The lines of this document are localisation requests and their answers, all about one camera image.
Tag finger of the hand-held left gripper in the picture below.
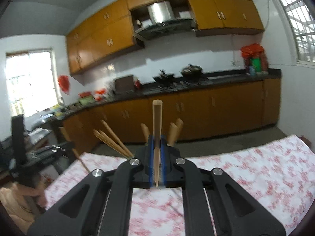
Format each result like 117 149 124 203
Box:
26 141 75 164

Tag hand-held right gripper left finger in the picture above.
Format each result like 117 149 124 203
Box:
27 135 155 236

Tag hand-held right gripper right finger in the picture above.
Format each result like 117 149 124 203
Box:
160 135 286 236

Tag person's left forearm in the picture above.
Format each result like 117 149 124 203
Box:
0 187 35 230

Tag person's left hand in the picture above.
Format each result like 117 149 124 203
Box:
13 181 48 209

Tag small bright window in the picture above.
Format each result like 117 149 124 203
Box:
5 50 62 117

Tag red hanging plastic bag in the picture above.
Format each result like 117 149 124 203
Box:
58 74 71 94

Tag red and white plastic bags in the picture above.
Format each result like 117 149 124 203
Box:
95 88 109 101

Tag brown lower kitchen cabinets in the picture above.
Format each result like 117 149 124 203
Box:
63 77 281 153

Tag brown kitchen cabinets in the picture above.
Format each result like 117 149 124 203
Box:
66 0 265 75
63 77 281 153

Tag brown cutting board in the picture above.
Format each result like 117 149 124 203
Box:
114 75 134 94

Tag black gas stove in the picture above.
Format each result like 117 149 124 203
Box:
157 77 209 90

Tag red floral tablecloth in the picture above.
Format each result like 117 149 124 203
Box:
44 134 315 236

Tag black wok with lid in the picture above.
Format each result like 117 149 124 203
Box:
180 64 203 77

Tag black kitchen countertop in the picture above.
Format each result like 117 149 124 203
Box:
61 69 281 111

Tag green packet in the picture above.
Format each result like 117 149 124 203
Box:
250 58 261 73

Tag large red plastic bag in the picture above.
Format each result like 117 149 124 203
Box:
240 44 266 75

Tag steel range hood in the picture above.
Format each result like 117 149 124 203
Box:
134 1 197 41

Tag brown upper kitchen cabinets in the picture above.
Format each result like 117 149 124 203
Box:
66 0 265 75

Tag large barred window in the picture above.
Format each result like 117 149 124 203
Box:
267 0 315 67

